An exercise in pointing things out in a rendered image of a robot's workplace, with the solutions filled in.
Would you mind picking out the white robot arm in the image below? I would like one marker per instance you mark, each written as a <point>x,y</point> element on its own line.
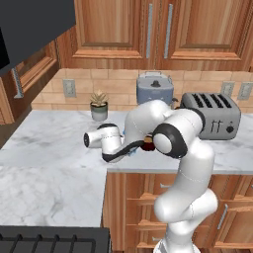
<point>186,171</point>

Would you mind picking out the dark red coffee cup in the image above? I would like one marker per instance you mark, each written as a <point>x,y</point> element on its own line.
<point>149,145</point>

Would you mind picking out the potted succulent plant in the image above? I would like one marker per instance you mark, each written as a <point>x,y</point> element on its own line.
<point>99,105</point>

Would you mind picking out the blue-grey slow cooker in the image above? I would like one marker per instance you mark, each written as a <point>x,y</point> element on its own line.
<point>154,89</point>

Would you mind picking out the wooden drawer front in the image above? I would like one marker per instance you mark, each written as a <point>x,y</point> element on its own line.
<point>145,186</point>
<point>145,235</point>

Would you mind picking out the grey four-slot toaster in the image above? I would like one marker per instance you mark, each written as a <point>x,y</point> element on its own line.
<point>219,115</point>

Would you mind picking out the wooden side cupboard door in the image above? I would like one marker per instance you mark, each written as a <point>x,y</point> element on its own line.
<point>36,67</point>

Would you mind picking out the black hob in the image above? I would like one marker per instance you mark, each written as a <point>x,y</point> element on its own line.
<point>52,240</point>

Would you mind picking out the dark grey range hood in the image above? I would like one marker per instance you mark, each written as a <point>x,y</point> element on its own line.
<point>36,23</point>

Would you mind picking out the wooden base cupboard door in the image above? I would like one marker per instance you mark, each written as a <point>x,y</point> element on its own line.
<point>238,227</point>

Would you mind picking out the grey wall socket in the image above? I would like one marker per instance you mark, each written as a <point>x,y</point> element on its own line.
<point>245,91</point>
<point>227,89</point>
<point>69,88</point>

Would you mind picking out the wooden wall cupboard door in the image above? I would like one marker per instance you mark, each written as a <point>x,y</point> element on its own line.
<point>108,26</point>
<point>210,26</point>

